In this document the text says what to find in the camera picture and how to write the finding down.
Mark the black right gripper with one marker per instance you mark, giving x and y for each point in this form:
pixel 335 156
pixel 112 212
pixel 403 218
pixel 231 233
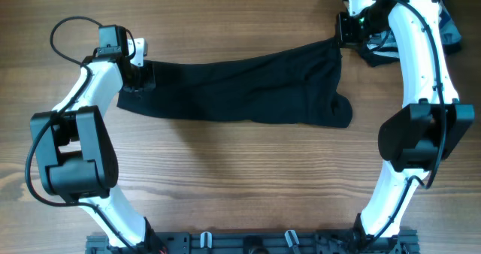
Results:
pixel 344 28

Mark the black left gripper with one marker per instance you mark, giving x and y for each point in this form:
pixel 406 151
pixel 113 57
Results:
pixel 150 82

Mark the black t-shirt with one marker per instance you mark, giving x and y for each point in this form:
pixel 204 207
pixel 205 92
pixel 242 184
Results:
pixel 289 87

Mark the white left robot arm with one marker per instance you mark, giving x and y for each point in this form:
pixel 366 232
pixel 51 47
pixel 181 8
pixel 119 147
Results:
pixel 72 162

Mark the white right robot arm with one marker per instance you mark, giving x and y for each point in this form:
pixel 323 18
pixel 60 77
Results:
pixel 432 120

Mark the black garment bottom of pile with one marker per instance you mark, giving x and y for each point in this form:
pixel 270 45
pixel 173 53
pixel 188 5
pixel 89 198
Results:
pixel 388 55

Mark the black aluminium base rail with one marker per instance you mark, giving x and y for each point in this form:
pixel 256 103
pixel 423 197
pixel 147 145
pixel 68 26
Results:
pixel 322 241

